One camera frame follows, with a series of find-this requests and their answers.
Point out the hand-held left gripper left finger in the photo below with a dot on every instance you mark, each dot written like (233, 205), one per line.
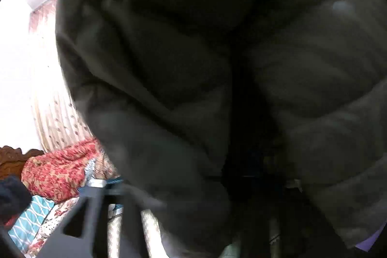
(99, 209)

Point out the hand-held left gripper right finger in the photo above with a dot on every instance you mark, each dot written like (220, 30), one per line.
(255, 233)

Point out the dark olive puffer jacket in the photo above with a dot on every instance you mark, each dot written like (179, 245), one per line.
(169, 70)

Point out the floral bed sheet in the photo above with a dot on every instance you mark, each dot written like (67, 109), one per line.
(51, 220)

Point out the red floral quilt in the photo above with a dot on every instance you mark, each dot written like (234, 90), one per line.
(57, 170)

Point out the teal wavy patterned pillow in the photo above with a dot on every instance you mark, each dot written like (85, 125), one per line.
(28, 221)

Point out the dark cloth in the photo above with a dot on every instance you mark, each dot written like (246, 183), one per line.
(12, 199)

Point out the carved wooden headboard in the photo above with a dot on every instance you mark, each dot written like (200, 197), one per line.
(12, 159)

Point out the pink patterned curtain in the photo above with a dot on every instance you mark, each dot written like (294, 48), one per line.
(54, 113)

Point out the purple cloth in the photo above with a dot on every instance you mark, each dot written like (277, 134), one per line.
(373, 241)

